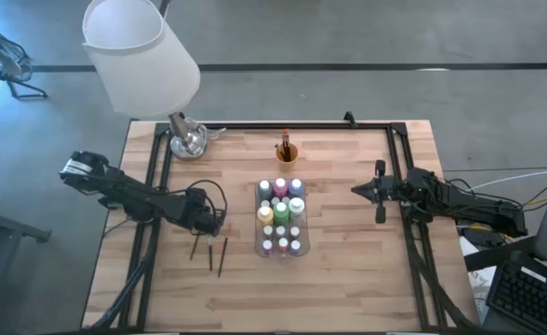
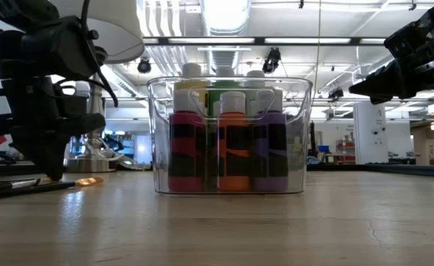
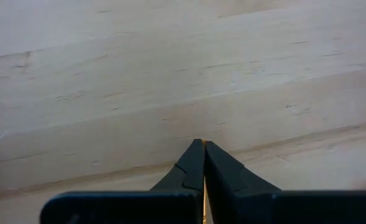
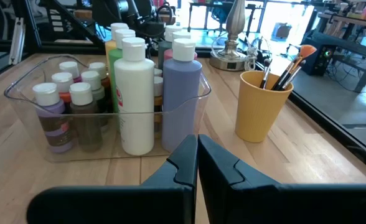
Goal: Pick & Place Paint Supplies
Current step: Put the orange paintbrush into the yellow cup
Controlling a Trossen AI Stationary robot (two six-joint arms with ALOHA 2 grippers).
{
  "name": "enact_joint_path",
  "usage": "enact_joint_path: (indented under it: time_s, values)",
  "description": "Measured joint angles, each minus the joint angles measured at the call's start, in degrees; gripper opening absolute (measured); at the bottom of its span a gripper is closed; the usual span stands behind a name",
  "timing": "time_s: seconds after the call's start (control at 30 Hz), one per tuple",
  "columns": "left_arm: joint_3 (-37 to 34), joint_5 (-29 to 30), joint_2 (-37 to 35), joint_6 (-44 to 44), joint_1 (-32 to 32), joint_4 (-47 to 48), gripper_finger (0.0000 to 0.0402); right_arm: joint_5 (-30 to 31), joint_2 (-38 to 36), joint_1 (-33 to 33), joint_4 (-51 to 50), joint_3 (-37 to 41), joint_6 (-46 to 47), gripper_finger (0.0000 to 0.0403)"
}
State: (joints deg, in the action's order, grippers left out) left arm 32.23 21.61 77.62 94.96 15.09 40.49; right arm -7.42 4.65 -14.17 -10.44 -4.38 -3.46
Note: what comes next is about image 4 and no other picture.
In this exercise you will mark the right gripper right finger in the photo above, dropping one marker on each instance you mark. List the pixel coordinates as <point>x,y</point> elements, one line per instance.
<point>214,174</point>

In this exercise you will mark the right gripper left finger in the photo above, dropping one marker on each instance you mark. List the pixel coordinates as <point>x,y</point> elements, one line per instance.
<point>186,168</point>

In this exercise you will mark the large yellow paint bottle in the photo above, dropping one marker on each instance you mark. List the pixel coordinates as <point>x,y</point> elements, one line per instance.
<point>119,26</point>

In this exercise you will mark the large teal paint bottle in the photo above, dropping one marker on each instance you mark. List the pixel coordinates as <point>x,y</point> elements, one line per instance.
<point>163,53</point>

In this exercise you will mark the large pink paint bottle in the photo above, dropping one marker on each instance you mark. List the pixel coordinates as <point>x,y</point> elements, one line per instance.
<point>181,35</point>

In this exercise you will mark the small pink paint bottle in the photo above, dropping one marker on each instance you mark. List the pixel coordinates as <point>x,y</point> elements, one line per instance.
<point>158,72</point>

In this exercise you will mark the large green paint bottle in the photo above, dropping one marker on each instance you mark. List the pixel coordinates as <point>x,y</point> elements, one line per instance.
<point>114,68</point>

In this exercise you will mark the small yellow paint bottle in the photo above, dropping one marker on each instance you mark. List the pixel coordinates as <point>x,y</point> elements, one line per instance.
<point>158,87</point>

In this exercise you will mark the large blue paint bottle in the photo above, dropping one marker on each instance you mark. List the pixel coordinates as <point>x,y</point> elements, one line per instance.
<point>181,102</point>

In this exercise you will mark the orange plastic cup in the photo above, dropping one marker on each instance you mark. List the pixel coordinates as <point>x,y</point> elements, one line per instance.
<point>257,115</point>

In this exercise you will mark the large white paint bottle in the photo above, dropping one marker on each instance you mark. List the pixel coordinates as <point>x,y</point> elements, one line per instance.
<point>133,109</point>

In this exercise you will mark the small dark brown paint bottle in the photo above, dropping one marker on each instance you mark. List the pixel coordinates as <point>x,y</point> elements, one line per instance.
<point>86,130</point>

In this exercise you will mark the small purple paint bottle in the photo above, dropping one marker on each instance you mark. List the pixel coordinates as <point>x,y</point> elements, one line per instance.
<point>46,93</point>

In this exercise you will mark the clear plastic bin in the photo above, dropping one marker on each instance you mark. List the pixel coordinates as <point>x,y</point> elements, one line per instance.
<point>24,105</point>

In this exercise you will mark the fan brush orange bristles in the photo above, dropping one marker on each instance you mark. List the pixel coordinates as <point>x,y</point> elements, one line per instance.
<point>307,49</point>

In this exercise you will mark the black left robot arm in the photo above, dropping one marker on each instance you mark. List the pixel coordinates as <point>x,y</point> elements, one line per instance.
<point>105,12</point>

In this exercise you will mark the white shade table lamp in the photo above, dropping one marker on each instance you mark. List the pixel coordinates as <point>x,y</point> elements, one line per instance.
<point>232,31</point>

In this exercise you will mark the white pole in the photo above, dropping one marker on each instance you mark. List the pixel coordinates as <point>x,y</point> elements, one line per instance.
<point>16,40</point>

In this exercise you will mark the brown cardboard box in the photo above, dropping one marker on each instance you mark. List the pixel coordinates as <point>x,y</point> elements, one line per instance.
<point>281,30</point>

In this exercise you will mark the black box with LED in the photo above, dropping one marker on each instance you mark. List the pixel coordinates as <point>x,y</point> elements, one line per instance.
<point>318,60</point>

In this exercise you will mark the dark background workbench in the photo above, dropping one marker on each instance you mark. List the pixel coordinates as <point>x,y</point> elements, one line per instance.
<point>351,46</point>

